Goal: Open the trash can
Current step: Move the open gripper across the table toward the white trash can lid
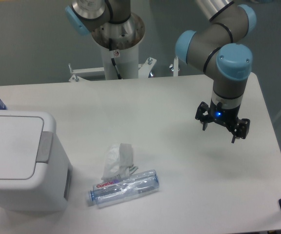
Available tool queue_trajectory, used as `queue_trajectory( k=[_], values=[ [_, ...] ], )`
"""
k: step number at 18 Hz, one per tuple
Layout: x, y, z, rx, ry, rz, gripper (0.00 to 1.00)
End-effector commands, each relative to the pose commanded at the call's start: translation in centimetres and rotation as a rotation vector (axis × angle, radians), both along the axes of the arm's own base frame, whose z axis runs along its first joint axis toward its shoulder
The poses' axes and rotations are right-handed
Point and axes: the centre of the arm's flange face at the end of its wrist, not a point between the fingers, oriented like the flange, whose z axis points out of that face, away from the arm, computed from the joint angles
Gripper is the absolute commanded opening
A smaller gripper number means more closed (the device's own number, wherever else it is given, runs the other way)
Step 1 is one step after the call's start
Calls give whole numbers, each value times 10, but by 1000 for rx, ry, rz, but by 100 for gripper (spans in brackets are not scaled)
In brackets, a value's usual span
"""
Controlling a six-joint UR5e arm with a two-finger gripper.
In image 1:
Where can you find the white trash can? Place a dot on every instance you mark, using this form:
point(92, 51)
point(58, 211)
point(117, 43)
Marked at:
point(35, 172)

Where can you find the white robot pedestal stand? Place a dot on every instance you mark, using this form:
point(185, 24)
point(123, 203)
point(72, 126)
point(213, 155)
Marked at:
point(118, 41)

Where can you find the crushed clear plastic bottle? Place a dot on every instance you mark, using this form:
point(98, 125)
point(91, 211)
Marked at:
point(117, 191)

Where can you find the crumpled white plastic wrapper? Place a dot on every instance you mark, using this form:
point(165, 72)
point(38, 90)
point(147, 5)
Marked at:
point(118, 162)

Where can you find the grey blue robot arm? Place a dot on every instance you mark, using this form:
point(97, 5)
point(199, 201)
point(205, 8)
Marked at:
point(215, 52)

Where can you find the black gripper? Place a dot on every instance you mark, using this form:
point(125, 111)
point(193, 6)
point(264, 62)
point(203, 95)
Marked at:
point(225, 117)

